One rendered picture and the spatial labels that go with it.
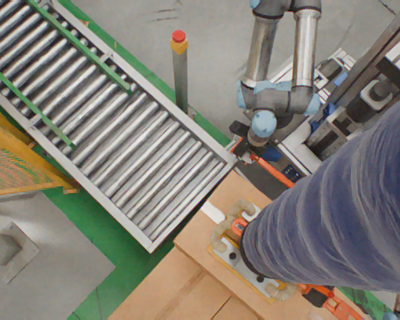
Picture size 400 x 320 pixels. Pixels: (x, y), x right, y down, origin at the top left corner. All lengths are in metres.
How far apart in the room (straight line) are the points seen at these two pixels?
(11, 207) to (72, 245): 0.52
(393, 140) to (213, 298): 1.87
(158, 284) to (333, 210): 1.74
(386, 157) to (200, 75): 2.73
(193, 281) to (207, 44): 1.84
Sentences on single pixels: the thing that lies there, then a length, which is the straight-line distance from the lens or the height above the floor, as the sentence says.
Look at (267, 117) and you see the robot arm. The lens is 1.30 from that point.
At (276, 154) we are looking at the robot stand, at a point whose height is 0.90.
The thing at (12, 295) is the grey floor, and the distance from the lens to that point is 2.99.
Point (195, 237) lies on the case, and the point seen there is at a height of 1.08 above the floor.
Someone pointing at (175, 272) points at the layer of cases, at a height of 0.54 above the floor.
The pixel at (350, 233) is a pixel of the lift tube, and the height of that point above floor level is 2.26.
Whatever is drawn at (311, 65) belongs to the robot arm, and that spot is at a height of 1.55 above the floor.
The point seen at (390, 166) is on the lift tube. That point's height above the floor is 2.39.
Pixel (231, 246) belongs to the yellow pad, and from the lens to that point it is 1.66.
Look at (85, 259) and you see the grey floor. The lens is 2.83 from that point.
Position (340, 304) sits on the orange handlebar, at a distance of 1.63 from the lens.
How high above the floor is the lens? 2.74
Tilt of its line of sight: 75 degrees down
